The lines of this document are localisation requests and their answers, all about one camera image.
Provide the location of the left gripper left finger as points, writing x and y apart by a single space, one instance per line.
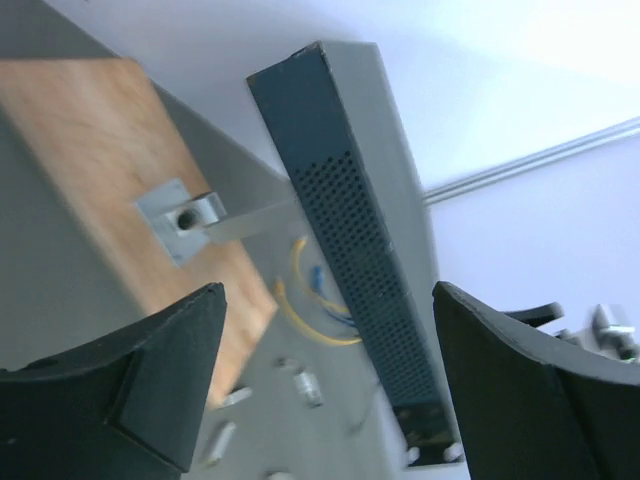
127 405

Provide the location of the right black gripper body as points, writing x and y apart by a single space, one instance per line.
608 332

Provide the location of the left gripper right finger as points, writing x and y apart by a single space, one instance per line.
529 405

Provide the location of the silver SFP module by board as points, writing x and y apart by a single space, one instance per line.
236 396

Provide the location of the silver SFP module upper right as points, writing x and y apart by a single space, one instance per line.
308 388

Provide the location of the wooden board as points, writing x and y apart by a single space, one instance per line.
100 132

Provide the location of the metal bracket on board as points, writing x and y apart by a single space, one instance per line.
184 224

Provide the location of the dark teal network switch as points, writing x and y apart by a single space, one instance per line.
332 117

